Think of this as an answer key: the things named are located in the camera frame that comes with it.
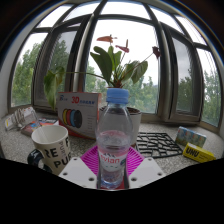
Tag clear blue-capped water bottle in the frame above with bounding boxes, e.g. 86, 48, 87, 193
95, 87, 134, 190

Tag white mug with black handle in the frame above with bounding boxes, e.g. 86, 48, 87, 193
27, 124, 72, 176

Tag dark-framed bay window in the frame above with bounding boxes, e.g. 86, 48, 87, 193
8, 0, 223, 129

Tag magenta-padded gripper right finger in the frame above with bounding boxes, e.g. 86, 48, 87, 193
124, 146, 167, 190

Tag bagged white cable pack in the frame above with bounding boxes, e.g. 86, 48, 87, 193
3, 106, 38, 131

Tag flowering plant in white pot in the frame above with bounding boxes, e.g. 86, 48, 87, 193
43, 34, 162, 146

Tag colourful flat box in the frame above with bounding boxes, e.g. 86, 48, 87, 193
20, 118, 60, 137

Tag light blue patterned box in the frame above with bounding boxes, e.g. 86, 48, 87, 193
175, 126, 208, 149

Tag black lattice trivet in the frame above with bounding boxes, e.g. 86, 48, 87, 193
134, 132, 184, 159

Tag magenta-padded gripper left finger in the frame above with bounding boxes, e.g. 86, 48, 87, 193
58, 144, 101, 190

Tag long yellow box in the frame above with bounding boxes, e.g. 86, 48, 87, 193
182, 142, 217, 164

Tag red and white filament box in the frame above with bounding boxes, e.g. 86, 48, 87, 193
56, 91, 103, 140

